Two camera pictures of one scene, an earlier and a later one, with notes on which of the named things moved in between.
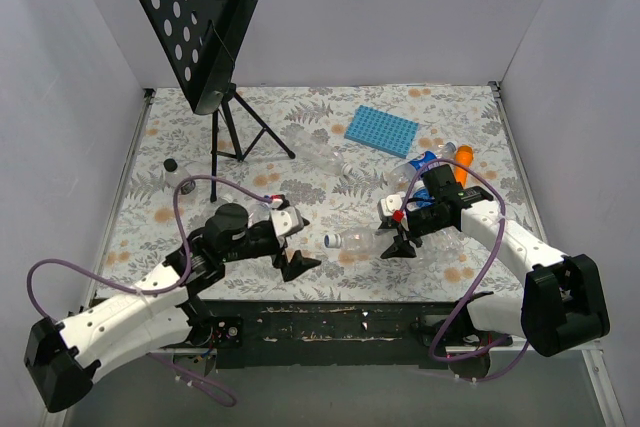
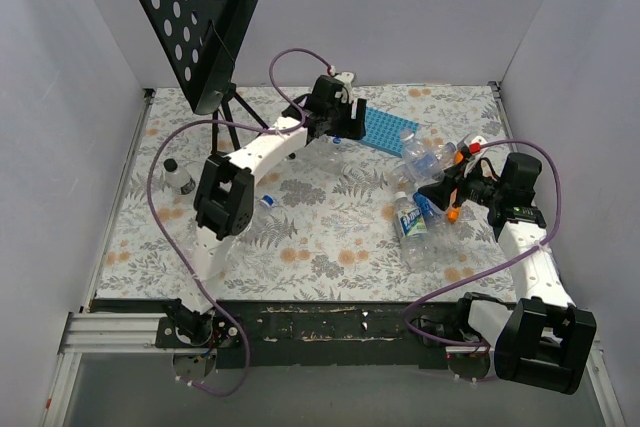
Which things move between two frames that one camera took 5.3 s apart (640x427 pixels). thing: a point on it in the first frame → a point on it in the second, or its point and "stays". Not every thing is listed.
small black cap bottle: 175,175 stays
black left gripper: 279,249 → 355,123
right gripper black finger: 387,223 → 466,155
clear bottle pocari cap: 362,240 → 423,157
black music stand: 202,0 stays
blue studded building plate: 381,130 stays
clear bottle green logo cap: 311,150 stays
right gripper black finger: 399,249 → 442,193
